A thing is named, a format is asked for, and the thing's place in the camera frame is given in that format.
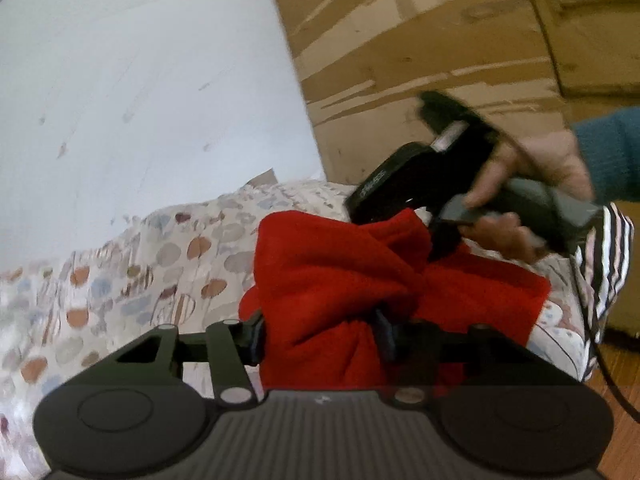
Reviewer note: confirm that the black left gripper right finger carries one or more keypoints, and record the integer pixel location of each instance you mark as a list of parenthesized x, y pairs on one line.
[(420, 354)]

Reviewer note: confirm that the patterned white duvet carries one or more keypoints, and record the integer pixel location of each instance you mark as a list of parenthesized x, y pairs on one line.
[(190, 266)]

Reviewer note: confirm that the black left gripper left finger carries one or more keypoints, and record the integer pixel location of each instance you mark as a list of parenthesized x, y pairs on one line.
[(157, 357)]

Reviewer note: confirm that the red long-sleeved child's dress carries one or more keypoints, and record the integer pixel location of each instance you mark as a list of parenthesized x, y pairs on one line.
[(315, 278)]

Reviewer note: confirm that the black white striped bedsheet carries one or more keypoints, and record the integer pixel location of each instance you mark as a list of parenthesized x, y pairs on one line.
[(604, 259)]

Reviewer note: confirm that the person's right hand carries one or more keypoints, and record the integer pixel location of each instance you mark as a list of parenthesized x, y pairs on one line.
[(550, 157)]

